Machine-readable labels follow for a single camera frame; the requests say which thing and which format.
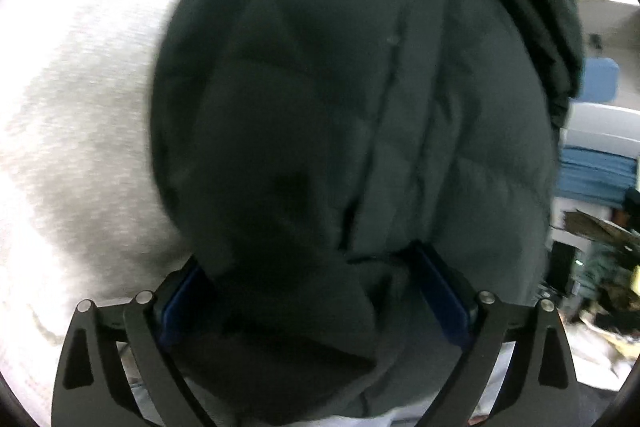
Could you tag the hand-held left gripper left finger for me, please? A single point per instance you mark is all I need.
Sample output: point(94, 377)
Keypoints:
point(172, 312)

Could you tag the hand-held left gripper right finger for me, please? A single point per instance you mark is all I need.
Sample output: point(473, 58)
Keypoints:
point(440, 297)

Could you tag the black puffer jacket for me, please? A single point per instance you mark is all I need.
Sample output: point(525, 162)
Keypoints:
point(325, 132)

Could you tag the stack of blue cloths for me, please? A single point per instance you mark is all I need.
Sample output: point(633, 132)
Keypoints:
point(595, 177)

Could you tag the bed with light grey bedding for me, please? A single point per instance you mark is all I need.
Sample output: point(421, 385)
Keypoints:
point(80, 107)

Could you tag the white grey wardrobe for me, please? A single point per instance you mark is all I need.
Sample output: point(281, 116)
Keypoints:
point(600, 127)

